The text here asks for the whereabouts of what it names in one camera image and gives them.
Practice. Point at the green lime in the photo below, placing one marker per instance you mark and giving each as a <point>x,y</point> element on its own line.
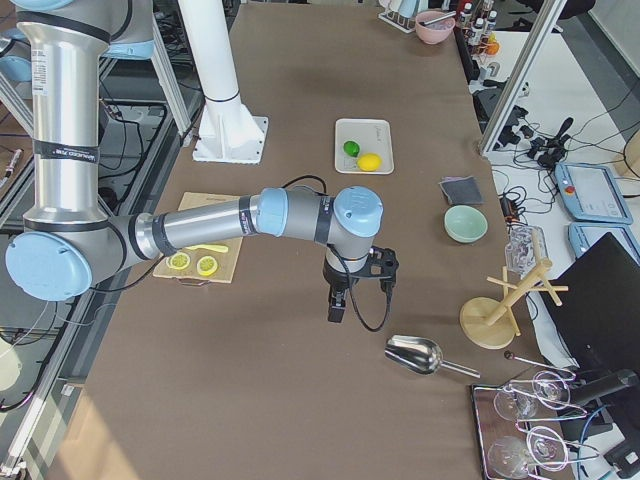
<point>351,148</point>

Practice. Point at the metal scoop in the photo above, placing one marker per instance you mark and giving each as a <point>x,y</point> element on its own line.
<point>422,356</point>

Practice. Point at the pink bowl with ice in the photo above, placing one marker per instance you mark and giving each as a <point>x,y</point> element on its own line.
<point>433,27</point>

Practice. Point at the black monitor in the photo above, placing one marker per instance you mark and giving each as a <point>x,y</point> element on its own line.
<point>599,316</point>

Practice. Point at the black glass rack tray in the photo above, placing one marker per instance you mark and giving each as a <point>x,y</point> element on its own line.
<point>502,443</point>

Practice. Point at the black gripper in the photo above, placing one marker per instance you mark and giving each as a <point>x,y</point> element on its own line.
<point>333,277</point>

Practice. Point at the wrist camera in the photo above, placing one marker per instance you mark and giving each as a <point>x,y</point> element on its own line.
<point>380,264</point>

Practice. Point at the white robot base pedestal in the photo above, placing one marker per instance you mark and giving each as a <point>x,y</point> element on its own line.
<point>228,132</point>

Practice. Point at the wooden cutting board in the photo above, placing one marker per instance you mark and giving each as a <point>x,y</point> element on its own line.
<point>227,264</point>

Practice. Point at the mint green bowl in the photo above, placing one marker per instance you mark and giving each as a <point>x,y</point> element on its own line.
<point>465,224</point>

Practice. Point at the grey folded cloth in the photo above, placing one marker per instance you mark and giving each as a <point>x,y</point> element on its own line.
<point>461,191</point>

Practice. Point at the clear glass container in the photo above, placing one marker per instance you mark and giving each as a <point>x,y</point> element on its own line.
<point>525,247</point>

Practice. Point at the cream rabbit tray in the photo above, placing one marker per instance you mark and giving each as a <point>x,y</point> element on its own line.
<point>372,135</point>

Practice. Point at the lemon slice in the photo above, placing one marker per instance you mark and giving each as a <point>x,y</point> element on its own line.
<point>207,266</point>
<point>179,261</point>

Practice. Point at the yellow lemon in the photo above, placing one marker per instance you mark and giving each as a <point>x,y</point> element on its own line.
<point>369,162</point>

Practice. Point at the wooden mug tree stand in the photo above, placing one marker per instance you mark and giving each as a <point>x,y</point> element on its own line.
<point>490,323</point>

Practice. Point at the wine glass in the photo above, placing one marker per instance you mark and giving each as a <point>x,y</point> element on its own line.
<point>513,404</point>
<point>547,448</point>
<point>551,390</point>

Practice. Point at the aluminium frame post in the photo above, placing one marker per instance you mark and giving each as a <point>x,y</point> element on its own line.
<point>542,27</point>

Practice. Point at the blue teach pendant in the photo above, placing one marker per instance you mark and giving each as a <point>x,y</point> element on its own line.
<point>583,235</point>
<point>590,193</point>

